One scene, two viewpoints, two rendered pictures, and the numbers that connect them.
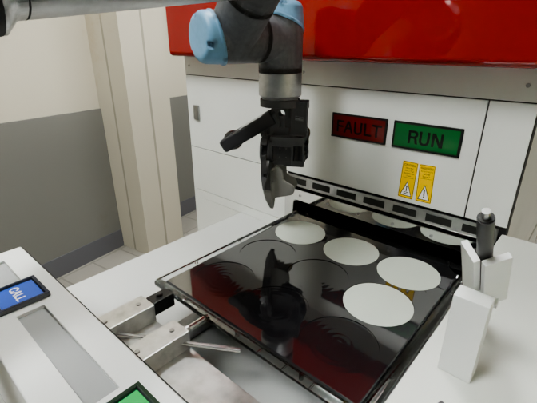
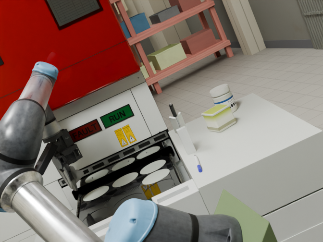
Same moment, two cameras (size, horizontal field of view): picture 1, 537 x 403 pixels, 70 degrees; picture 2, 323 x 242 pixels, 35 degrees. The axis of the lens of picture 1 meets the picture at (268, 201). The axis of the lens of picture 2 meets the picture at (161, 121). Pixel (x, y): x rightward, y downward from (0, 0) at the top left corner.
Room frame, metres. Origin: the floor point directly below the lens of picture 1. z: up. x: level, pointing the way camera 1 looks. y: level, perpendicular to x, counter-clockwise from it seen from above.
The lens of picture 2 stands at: (-0.79, 0.86, 1.46)
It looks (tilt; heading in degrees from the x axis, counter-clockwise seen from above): 14 degrees down; 318
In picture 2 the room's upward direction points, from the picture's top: 25 degrees counter-clockwise
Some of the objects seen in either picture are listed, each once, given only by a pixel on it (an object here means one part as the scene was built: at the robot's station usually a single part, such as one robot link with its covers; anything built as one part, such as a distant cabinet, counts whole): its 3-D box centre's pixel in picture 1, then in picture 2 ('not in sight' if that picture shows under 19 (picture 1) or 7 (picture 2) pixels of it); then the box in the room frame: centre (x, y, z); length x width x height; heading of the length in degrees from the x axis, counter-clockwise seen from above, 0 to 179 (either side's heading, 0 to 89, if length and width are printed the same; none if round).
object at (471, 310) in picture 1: (475, 303); (182, 132); (0.29, -0.19, 1.03); 0.06 x 0.04 x 0.13; 138
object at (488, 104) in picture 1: (306, 154); (63, 163); (0.83, -0.08, 1.02); 0.81 x 0.03 x 0.40; 48
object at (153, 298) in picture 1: (160, 300); not in sight; (0.47, 0.16, 0.90); 0.04 x 0.02 x 0.03; 138
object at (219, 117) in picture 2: not in sight; (218, 118); (0.26, -0.34, 1.00); 0.07 x 0.07 x 0.07; 68
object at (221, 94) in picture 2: not in sight; (223, 100); (0.33, -0.48, 1.01); 0.07 x 0.07 x 0.10
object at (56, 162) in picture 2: (284, 132); (61, 149); (0.69, -0.03, 1.10); 0.09 x 0.08 x 0.12; 78
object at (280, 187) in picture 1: (279, 189); (76, 176); (0.68, -0.02, 0.99); 0.06 x 0.03 x 0.09; 78
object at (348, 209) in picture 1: (369, 231); (120, 174); (0.70, -0.21, 0.89); 0.44 x 0.02 x 0.10; 48
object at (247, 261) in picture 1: (316, 277); (126, 190); (0.53, -0.08, 0.90); 0.34 x 0.34 x 0.01; 48
